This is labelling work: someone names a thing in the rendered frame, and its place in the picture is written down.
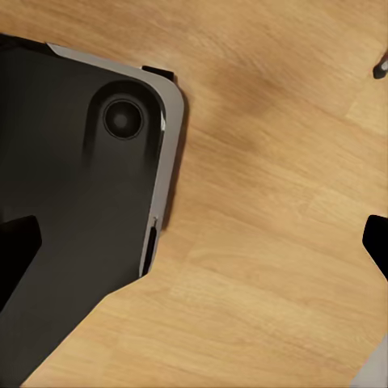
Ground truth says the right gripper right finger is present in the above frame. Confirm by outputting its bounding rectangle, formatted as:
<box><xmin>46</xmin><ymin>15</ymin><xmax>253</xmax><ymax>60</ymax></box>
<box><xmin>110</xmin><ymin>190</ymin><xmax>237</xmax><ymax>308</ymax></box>
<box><xmin>362</xmin><ymin>215</ymin><xmax>388</xmax><ymax>279</ymax></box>

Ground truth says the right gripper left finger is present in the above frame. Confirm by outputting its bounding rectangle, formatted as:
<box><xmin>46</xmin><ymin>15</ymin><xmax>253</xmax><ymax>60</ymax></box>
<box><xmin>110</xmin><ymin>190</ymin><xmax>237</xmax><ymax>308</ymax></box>
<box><xmin>0</xmin><ymin>215</ymin><xmax>42</xmax><ymax>311</ymax></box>

